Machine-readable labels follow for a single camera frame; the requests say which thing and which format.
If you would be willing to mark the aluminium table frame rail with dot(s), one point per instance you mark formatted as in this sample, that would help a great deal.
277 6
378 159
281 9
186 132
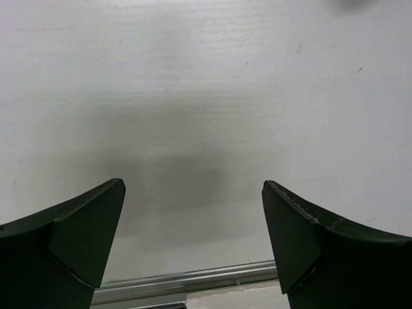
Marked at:
185 282

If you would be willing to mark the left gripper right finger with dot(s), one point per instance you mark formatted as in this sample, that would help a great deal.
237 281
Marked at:
324 260

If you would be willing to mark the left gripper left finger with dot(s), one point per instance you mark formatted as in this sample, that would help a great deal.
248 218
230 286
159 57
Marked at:
56 258

